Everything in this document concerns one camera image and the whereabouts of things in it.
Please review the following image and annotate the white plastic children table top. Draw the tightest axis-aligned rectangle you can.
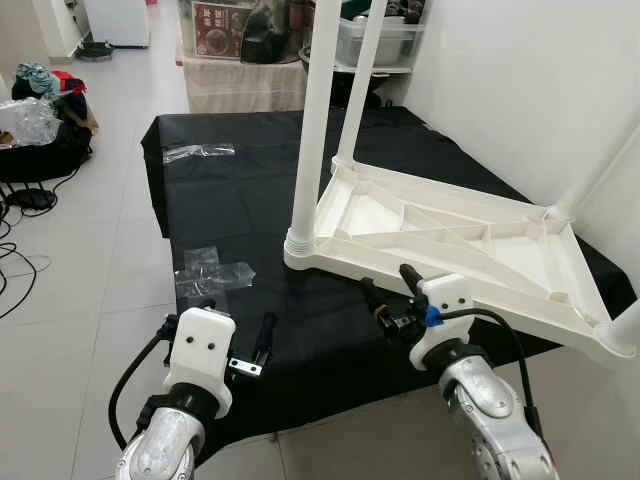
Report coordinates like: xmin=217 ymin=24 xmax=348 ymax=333
xmin=283 ymin=155 xmax=639 ymax=359

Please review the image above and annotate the black tablecloth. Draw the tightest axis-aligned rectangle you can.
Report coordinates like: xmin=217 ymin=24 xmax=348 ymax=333
xmin=140 ymin=105 xmax=638 ymax=466

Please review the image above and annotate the clear tape strip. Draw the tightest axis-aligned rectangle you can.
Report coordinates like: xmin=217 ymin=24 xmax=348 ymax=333
xmin=162 ymin=143 xmax=238 ymax=164

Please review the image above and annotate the black round device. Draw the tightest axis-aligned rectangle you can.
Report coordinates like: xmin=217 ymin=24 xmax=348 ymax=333
xmin=15 ymin=188 xmax=59 ymax=214

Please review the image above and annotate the black wok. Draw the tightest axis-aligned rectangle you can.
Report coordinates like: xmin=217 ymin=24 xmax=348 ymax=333
xmin=300 ymin=45 xmax=386 ymax=109

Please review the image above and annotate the beige wicker basket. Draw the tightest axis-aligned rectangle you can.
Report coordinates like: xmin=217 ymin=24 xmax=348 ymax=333
xmin=180 ymin=55 xmax=311 ymax=114

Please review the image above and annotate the clear plastic bag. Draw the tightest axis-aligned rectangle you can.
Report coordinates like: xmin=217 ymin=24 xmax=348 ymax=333
xmin=0 ymin=98 xmax=61 ymax=149

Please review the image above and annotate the black round floor stand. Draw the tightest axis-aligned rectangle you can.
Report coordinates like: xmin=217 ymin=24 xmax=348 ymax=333
xmin=78 ymin=40 xmax=116 ymax=63

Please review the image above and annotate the clear box with orange lid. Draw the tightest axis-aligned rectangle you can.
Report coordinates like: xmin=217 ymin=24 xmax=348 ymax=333
xmin=178 ymin=0 xmax=256 ymax=61

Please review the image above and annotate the white appliance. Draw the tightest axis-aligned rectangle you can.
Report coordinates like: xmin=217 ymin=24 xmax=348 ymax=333
xmin=85 ymin=0 xmax=151 ymax=49

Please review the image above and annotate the black cable with blue plug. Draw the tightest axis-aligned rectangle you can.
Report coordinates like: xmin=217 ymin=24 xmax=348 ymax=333
xmin=424 ymin=305 xmax=541 ymax=441

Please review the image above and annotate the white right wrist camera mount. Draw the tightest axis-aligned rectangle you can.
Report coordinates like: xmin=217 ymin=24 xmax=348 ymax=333
xmin=408 ymin=272 xmax=476 ymax=371

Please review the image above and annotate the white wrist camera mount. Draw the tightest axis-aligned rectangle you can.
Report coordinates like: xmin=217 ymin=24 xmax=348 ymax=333
xmin=408 ymin=272 xmax=476 ymax=371
xmin=163 ymin=307 xmax=239 ymax=416

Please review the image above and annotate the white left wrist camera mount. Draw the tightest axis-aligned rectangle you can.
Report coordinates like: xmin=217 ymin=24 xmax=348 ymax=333
xmin=163 ymin=307 xmax=239 ymax=416

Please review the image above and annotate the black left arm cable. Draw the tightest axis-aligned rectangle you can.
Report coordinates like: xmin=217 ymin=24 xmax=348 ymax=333
xmin=108 ymin=315 xmax=181 ymax=451

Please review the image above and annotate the black floor cable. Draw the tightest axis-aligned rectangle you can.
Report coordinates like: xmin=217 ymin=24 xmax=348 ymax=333
xmin=0 ymin=170 xmax=51 ymax=321

